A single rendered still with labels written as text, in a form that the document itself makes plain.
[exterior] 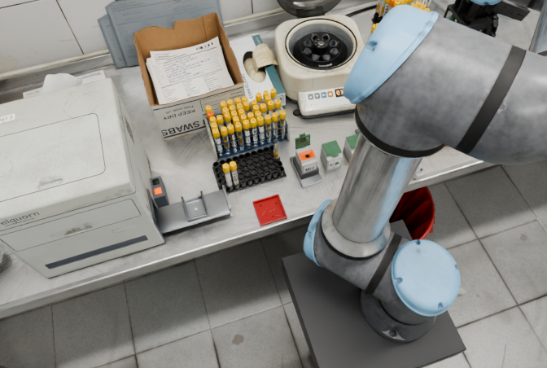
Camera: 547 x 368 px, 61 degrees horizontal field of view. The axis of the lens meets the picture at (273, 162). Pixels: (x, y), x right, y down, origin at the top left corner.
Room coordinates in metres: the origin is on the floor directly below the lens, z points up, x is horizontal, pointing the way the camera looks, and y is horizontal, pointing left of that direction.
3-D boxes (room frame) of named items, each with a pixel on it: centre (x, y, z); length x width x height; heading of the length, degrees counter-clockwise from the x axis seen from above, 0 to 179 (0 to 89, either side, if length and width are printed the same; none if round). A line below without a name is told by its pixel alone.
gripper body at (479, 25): (0.73, -0.42, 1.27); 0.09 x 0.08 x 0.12; 104
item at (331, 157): (0.64, -0.15, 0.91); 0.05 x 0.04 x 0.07; 16
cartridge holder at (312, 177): (0.62, -0.08, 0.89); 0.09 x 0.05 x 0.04; 18
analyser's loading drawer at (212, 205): (0.49, 0.21, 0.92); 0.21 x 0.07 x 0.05; 106
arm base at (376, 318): (0.25, -0.24, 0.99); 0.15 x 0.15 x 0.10
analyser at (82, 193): (0.53, 0.42, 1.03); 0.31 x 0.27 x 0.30; 106
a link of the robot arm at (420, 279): (0.25, -0.24, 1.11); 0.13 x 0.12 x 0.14; 57
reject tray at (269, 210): (0.51, 0.01, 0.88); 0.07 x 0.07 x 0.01; 16
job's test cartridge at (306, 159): (0.62, -0.08, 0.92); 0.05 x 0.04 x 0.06; 18
